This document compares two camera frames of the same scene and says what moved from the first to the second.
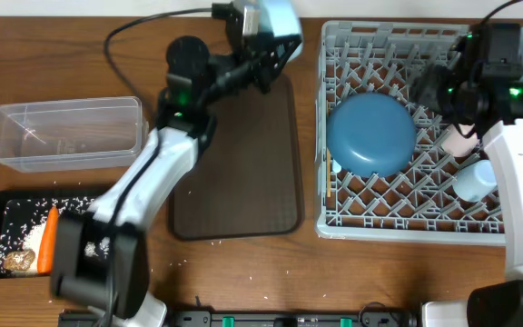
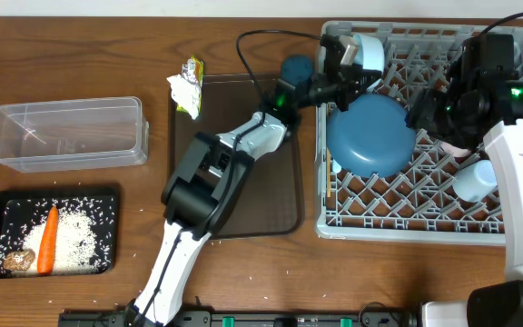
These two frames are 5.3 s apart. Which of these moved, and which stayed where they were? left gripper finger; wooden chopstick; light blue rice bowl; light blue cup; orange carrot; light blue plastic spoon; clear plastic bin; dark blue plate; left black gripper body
Moved: light blue rice bowl; left black gripper body; left gripper finger
Stayed: orange carrot; clear plastic bin; wooden chopstick; dark blue plate; light blue plastic spoon; light blue cup
